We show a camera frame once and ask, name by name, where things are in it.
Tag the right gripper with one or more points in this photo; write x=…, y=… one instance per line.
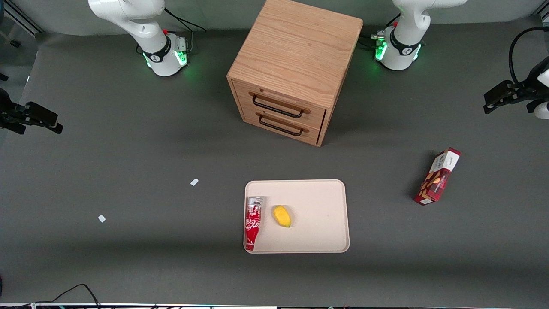
x=9, y=116

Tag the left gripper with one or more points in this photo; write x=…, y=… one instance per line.
x=520, y=91

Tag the red cookie box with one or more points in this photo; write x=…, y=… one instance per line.
x=437, y=178

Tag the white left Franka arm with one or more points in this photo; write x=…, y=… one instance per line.
x=403, y=47

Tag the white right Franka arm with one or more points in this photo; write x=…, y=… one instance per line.
x=146, y=25

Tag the beige plastic tray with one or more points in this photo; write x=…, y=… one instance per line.
x=317, y=214

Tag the small black plug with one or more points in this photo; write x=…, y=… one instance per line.
x=15, y=43

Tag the wooden drawer cabinet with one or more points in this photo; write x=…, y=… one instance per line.
x=296, y=47

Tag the red cola can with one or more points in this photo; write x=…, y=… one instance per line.
x=253, y=223

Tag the yellow mango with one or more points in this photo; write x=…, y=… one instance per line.
x=282, y=216

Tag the aluminium frame rail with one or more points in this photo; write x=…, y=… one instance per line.
x=21, y=16

